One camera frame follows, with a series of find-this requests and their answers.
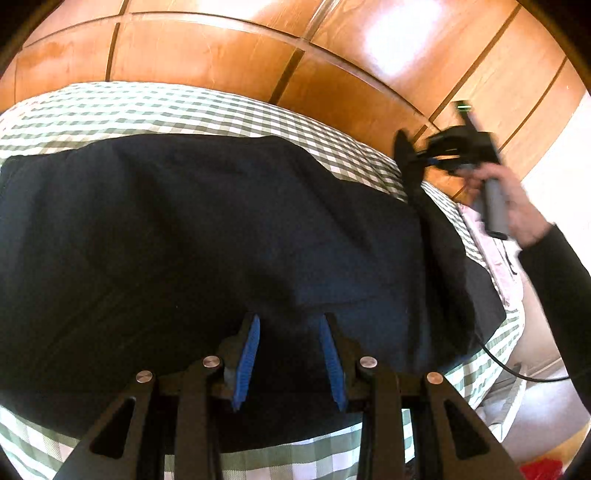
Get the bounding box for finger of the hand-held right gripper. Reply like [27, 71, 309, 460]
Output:
[407, 150, 455, 175]

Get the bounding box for person's right forearm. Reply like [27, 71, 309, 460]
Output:
[517, 223, 591, 393]

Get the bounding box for red object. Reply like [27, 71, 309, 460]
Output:
[518, 456, 565, 480]

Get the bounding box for black pants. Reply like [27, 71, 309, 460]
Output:
[0, 130, 507, 450]

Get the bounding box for green checked bed sheet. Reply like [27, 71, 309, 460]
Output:
[0, 82, 526, 480]

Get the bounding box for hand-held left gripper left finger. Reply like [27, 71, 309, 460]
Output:
[53, 313, 262, 480]

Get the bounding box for black cable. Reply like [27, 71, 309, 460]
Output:
[479, 338, 570, 382]

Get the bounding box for person's right hand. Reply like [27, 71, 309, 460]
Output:
[461, 164, 556, 248]

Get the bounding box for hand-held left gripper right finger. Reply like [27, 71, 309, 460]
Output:
[320, 312, 525, 480]

